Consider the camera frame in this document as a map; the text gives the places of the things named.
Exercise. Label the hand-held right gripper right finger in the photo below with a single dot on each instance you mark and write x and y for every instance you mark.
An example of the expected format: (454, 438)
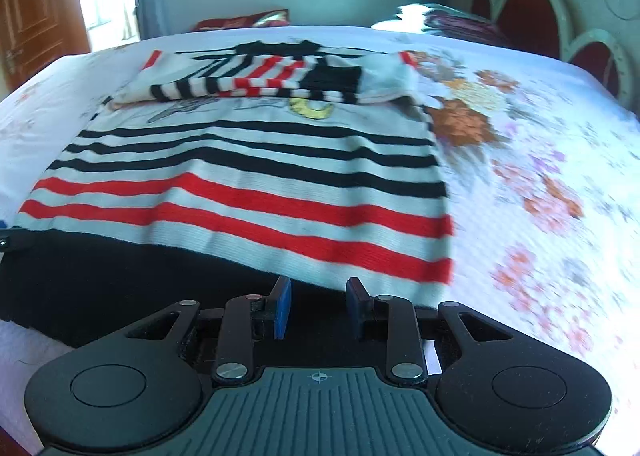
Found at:
(355, 306)

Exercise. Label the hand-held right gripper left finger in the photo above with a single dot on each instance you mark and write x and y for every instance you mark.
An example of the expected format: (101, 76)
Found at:
(282, 306)

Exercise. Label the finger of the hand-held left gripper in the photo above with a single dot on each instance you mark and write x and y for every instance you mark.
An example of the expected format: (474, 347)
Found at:
(10, 240)

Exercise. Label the red black white striped sweater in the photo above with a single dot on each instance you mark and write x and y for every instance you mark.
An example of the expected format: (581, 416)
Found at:
(250, 176)

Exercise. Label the bed with floral sheet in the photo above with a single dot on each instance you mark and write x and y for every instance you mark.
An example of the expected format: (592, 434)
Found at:
(540, 176)

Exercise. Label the brown wooden door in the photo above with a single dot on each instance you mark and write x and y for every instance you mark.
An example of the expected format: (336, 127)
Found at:
(35, 11)

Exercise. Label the maroon folded quilt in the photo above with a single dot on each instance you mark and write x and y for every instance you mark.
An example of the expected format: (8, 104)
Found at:
(465, 28)

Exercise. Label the red and white scalloped headboard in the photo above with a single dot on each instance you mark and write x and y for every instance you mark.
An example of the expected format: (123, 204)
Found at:
(530, 16)

